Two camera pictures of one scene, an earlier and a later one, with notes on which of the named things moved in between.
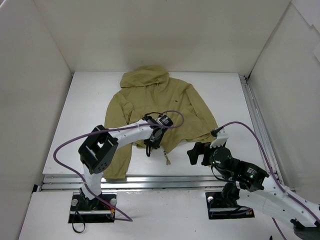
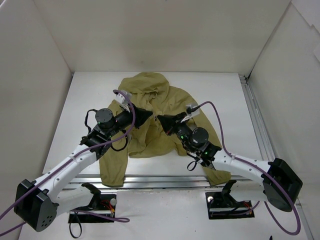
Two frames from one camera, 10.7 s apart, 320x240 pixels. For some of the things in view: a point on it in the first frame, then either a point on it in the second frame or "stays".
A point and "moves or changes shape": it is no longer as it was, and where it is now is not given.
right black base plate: x=219 y=206 stays
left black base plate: x=84 y=210 stays
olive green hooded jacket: x=145 y=90 moves or changes shape
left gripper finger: x=148 y=154 to x=140 y=115
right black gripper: x=204 y=155 to x=172 y=124
